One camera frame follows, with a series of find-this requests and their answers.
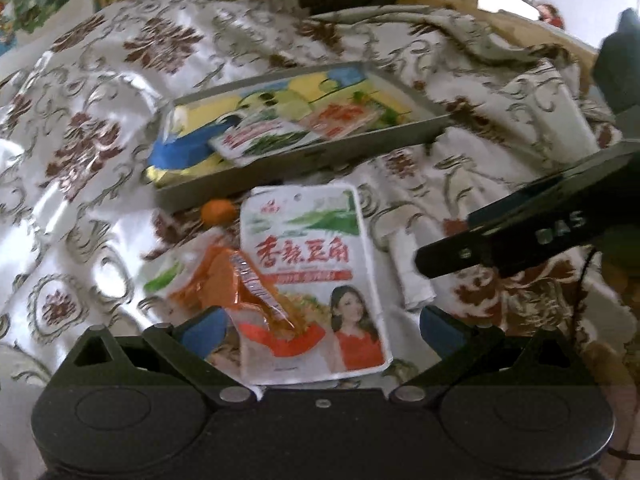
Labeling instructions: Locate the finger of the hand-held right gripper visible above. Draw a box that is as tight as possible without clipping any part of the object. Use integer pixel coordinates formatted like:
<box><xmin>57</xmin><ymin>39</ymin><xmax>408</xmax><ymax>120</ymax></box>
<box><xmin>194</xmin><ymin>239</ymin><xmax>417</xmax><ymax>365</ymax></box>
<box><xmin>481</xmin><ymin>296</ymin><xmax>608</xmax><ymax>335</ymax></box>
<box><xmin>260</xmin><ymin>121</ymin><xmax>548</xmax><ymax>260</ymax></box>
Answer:
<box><xmin>414</xmin><ymin>191</ymin><xmax>532</xmax><ymax>280</ymax></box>

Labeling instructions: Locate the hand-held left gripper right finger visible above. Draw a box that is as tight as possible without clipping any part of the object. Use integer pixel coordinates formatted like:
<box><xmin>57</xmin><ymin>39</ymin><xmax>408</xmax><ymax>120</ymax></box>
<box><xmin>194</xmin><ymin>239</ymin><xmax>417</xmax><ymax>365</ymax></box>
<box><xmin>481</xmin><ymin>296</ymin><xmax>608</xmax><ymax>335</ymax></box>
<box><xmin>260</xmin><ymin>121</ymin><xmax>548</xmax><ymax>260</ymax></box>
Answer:
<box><xmin>390</xmin><ymin>304</ymin><xmax>586</xmax><ymax>406</ymax></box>

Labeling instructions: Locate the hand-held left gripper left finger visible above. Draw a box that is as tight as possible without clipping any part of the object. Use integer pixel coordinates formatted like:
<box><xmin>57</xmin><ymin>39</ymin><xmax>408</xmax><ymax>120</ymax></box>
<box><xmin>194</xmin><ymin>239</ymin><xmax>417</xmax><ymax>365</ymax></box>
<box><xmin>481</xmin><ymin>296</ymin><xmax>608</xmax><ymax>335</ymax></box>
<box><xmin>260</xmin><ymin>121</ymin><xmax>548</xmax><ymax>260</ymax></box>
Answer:
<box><xmin>64</xmin><ymin>306</ymin><xmax>257</xmax><ymax>407</ymax></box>

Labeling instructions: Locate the orange translucent snack packet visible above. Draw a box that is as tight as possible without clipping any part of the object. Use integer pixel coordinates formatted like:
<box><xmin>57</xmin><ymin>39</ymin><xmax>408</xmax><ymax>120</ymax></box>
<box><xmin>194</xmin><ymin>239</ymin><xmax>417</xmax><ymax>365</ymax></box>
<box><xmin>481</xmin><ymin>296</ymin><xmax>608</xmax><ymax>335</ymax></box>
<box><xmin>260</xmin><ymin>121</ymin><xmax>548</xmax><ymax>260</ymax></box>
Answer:
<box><xmin>144</xmin><ymin>227</ymin><xmax>331</xmax><ymax>358</ymax></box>

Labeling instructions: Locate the small orange tangerine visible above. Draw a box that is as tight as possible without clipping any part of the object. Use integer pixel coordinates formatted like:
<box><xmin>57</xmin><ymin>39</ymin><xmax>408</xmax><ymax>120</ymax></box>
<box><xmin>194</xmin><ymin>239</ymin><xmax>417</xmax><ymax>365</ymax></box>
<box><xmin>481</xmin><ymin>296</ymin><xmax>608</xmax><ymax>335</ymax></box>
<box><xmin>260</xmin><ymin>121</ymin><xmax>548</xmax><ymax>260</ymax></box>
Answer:
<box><xmin>201</xmin><ymin>198</ymin><xmax>237</xmax><ymax>224</ymax></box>

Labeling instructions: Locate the large white snack packet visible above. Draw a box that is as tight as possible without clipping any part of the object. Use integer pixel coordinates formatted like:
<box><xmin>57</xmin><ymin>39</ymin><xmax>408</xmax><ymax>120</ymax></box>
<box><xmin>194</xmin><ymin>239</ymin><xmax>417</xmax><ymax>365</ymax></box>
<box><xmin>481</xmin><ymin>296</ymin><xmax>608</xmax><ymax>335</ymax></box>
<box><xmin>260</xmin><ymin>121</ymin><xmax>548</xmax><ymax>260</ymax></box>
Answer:
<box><xmin>239</xmin><ymin>183</ymin><xmax>394</xmax><ymax>387</ymax></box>

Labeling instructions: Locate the pink square snack packet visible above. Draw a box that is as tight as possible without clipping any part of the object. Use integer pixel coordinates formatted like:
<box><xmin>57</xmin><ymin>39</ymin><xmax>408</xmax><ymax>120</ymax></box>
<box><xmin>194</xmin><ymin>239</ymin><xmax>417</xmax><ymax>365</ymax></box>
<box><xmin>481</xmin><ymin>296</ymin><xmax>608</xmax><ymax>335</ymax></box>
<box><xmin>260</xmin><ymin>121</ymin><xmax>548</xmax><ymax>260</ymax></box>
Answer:
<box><xmin>299</xmin><ymin>101</ymin><xmax>378</xmax><ymax>140</ymax></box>

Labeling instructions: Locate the white and green snack packet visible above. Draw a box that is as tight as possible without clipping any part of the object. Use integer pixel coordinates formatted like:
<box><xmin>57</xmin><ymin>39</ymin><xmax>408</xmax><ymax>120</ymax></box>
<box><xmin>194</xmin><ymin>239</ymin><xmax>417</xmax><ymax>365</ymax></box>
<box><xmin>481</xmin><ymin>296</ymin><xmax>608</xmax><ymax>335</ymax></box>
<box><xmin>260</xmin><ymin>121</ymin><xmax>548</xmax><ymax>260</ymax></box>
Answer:
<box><xmin>209</xmin><ymin>119</ymin><xmax>322</xmax><ymax>163</ymax></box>

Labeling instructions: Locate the grey tray with cartoon picture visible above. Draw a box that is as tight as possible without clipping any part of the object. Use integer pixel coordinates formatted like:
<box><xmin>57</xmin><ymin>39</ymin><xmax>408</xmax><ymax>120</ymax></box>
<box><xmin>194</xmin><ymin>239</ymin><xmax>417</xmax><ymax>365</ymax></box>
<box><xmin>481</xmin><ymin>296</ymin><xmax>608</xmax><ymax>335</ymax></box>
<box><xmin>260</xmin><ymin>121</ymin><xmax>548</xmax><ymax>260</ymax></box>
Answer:
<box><xmin>144</xmin><ymin>60</ymin><xmax>452</xmax><ymax>215</ymax></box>

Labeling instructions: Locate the white small packet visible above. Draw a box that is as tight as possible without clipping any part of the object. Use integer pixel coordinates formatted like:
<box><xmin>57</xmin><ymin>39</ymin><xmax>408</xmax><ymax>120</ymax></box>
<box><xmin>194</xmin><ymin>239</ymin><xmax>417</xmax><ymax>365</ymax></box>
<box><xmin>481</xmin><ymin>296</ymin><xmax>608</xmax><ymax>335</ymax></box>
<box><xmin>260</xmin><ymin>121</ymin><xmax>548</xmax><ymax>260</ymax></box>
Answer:
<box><xmin>389</xmin><ymin>219</ymin><xmax>437</xmax><ymax>312</ymax></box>

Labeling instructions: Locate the dark teal object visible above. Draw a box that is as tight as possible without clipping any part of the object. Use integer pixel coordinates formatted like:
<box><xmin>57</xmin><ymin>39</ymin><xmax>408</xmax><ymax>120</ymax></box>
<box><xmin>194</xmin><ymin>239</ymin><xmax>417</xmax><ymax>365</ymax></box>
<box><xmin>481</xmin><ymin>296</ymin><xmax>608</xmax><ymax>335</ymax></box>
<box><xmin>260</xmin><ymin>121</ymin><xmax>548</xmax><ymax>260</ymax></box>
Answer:
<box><xmin>591</xmin><ymin>6</ymin><xmax>640</xmax><ymax>117</ymax></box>

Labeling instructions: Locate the floral satin blanket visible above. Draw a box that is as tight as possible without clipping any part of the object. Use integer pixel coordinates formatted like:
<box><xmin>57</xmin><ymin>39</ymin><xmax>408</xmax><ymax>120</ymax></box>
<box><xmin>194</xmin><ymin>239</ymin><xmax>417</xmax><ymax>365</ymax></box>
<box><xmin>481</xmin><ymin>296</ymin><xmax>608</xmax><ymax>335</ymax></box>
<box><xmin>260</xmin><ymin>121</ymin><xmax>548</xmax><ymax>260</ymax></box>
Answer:
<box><xmin>0</xmin><ymin>0</ymin><xmax>626</xmax><ymax>411</ymax></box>

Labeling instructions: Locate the black cable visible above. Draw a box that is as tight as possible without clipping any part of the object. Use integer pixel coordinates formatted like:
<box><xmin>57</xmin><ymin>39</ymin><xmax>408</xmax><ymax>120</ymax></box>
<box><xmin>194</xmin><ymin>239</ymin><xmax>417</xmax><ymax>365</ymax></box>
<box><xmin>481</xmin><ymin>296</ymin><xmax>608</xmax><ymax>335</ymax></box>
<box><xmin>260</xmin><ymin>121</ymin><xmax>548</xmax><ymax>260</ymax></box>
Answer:
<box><xmin>570</xmin><ymin>240</ymin><xmax>640</xmax><ymax>461</ymax></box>

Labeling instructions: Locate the wooden bed rail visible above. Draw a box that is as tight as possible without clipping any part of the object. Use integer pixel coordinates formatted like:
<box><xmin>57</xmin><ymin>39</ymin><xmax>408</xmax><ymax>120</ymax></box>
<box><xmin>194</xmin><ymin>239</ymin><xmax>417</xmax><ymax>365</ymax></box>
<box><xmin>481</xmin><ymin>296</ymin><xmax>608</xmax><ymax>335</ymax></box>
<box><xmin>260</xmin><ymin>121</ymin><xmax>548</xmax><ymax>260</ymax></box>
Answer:
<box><xmin>415</xmin><ymin>0</ymin><xmax>601</xmax><ymax>63</ymax></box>

